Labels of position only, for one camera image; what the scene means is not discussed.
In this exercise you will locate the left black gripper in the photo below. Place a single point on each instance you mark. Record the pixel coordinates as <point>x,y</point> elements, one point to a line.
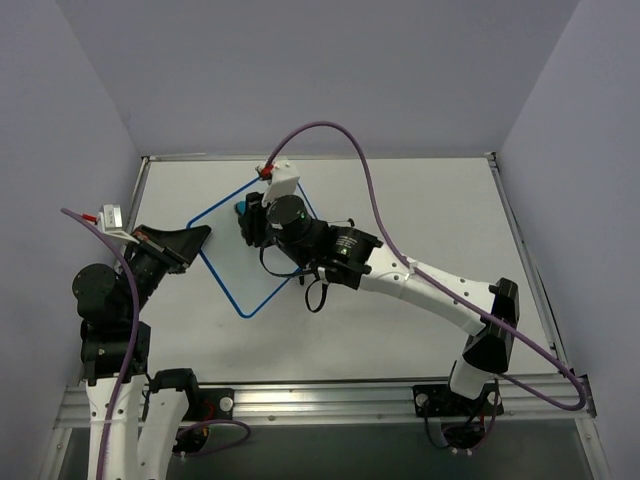
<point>167,254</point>

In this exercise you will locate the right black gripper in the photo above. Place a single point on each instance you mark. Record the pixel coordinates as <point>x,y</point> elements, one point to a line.
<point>253,220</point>

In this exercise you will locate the blue whiteboard eraser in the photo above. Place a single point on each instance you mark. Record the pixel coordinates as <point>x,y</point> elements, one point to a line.
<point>240,208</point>

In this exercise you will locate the blue framed whiteboard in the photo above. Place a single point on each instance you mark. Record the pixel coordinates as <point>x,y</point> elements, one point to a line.
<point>247,283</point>

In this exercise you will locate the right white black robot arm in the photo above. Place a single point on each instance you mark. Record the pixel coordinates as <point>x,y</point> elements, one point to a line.
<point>376,268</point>

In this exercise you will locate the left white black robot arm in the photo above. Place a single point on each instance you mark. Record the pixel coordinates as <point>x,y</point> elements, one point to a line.
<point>134,418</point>

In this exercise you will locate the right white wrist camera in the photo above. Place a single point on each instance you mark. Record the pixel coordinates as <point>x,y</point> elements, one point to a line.
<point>282,179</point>

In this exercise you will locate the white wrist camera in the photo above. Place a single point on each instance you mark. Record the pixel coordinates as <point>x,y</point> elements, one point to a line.
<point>110,218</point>
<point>282,179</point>

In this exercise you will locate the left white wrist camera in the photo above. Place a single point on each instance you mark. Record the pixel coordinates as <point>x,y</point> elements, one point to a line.
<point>110,218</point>

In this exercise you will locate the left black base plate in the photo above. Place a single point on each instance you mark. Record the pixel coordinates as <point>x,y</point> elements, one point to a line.
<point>212,404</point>

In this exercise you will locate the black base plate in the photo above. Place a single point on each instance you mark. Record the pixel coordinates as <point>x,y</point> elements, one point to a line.
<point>212,404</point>
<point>437,400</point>

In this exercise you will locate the aluminium front rail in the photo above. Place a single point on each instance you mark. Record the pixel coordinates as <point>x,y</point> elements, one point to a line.
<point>351,403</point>

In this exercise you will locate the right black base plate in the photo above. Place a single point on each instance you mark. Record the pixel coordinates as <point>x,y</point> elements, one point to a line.
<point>437,400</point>

